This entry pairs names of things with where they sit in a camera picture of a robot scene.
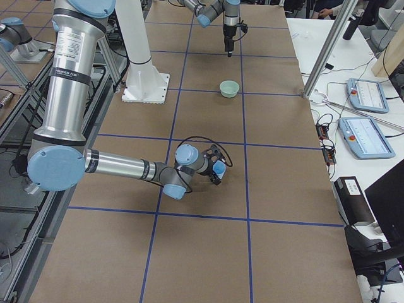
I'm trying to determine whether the far blue teach pendant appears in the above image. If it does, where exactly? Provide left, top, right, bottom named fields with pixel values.
left=347, top=78, right=389, bottom=114

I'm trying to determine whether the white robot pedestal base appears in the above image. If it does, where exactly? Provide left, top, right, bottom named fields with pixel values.
left=122, top=61, right=170, bottom=104

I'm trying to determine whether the near blue teach pendant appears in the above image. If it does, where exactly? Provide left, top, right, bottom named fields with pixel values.
left=338, top=117, right=396, bottom=160

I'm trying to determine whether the black water bottle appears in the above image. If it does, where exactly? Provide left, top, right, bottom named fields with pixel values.
left=342, top=9, right=364, bottom=40

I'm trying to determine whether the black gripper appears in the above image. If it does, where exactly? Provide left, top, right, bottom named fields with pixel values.
left=223, top=24, right=247, bottom=57
left=201, top=144, right=223, bottom=186

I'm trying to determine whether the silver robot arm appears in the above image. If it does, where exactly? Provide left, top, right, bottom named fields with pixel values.
left=178, top=0, right=248, bottom=57
left=27, top=1, right=225, bottom=199

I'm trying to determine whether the blue teach pendant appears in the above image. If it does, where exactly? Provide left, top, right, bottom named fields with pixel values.
left=338, top=117, right=396, bottom=160
left=347, top=78, right=389, bottom=114

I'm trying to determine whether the light blue plastic cup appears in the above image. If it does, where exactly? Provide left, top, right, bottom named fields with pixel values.
left=213, top=160, right=227, bottom=179

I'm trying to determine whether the black box with white label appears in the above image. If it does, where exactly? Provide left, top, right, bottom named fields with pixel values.
left=333, top=176, right=374, bottom=226

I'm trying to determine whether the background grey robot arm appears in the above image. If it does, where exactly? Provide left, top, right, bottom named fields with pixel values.
left=1, top=17, right=54, bottom=64

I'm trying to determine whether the small black square pad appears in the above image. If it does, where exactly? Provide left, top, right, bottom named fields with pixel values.
left=325, top=63, right=334, bottom=70

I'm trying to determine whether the aluminium frame post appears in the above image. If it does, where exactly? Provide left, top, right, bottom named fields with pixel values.
left=302, top=0, right=357, bottom=99

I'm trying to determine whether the black computer monitor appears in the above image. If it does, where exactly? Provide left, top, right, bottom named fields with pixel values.
left=365, top=161, right=403, bottom=245

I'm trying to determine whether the light green bowl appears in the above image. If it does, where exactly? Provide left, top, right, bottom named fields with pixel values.
left=219, top=80, right=240, bottom=98

